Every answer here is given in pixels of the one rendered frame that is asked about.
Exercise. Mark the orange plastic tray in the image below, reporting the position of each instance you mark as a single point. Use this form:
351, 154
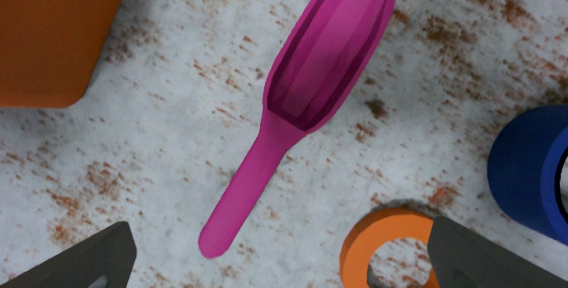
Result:
49, 48

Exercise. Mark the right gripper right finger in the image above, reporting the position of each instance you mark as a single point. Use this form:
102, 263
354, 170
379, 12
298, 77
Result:
461, 258

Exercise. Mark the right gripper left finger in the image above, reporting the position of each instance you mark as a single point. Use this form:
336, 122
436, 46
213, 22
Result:
103, 260

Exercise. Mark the orange ring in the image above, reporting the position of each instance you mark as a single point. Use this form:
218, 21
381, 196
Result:
372, 231

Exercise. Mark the magenta plastic scoop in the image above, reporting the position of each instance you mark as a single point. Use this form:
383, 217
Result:
311, 76

